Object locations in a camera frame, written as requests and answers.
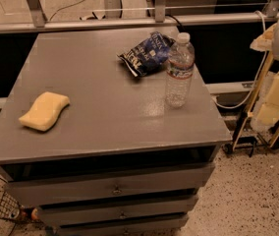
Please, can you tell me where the clear plastic water bottle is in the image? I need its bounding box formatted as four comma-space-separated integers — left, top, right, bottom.
165, 32, 195, 108

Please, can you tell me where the yellow sponge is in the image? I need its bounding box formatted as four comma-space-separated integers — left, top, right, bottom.
19, 91, 70, 132

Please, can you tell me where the yellow folding stand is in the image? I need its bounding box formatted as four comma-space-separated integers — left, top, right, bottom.
225, 52, 279, 155

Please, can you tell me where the dark blue chip bag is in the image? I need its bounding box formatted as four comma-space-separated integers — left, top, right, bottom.
119, 31, 175, 77

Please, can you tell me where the grey drawer cabinet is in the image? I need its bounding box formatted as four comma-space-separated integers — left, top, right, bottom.
0, 29, 230, 236

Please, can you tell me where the white cable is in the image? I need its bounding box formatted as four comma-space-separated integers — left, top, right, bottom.
213, 10, 267, 110

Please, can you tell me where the black cable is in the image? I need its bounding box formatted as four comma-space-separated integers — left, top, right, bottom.
165, 14, 187, 33

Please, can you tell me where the metal guard rail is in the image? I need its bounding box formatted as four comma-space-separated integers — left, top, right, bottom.
0, 0, 279, 34

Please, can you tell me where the wire basket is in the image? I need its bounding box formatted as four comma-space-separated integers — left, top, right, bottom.
0, 192, 20, 220

